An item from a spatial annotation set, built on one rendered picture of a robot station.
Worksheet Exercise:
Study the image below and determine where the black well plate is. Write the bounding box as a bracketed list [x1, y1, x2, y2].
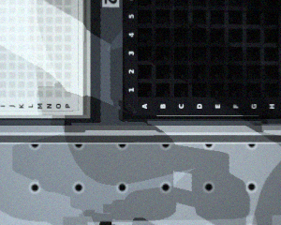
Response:
[123, 0, 281, 119]

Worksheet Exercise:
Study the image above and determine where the grey flat base plate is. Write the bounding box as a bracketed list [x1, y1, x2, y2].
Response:
[0, 143, 281, 225]

